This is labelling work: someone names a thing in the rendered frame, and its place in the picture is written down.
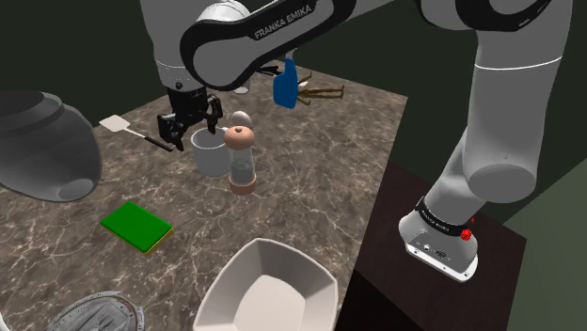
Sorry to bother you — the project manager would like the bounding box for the blue spray bottle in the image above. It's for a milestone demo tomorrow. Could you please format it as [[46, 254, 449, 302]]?
[[272, 55, 299, 110]]

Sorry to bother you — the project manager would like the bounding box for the white square bowl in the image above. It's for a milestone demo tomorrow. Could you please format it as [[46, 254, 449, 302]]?
[[192, 237, 340, 331]]

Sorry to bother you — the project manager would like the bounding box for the pepper grinder with wooden top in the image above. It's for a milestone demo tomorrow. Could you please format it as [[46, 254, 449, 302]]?
[[223, 125, 259, 197]]

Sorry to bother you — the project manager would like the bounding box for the pale egg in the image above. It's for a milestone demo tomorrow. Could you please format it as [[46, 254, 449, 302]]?
[[230, 110, 254, 130]]

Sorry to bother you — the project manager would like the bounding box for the wooden mannequin figure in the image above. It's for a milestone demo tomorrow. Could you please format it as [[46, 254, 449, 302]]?
[[295, 71, 346, 106]]

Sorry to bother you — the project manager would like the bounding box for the white mug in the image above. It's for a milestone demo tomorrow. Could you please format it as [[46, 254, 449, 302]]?
[[190, 126, 233, 178]]

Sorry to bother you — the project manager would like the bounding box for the green and yellow sponge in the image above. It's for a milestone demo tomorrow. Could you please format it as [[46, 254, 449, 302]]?
[[100, 200, 175, 257]]

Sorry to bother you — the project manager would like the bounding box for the dark robot stand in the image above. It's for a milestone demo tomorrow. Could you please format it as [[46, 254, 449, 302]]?
[[334, 159, 528, 331]]

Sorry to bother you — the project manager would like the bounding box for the large grey round pot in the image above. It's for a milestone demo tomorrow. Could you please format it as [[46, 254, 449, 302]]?
[[0, 89, 103, 203]]

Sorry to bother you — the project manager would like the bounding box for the white spatula with black handle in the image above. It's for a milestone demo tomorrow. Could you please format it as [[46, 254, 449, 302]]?
[[99, 114, 175, 153]]

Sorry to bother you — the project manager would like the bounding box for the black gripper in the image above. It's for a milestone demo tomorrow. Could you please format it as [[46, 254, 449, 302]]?
[[157, 86, 225, 153]]

